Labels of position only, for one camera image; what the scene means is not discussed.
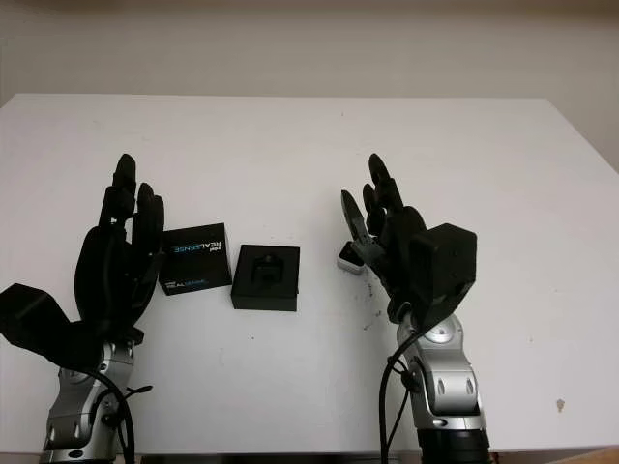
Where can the black box base with insert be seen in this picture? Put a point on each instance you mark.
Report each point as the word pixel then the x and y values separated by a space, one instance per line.
pixel 263 299

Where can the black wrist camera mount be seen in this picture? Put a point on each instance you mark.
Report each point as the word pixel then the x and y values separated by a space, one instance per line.
pixel 450 261
pixel 34 314

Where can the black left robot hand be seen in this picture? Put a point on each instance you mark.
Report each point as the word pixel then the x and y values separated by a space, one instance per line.
pixel 116 270

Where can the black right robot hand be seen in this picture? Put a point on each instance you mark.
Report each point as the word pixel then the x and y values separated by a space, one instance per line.
pixel 394 241

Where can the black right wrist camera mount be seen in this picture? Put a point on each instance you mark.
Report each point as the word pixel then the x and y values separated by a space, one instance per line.
pixel 450 261

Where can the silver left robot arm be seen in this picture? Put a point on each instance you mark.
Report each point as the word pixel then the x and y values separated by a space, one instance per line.
pixel 72 401

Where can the black RealSense box lid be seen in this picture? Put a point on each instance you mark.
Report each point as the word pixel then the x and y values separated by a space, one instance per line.
pixel 193 261

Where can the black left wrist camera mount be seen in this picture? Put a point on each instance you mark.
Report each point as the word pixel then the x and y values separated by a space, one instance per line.
pixel 34 314

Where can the small silver camera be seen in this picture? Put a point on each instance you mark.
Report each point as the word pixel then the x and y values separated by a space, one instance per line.
pixel 349 261

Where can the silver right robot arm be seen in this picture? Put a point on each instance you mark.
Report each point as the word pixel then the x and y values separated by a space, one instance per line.
pixel 450 377

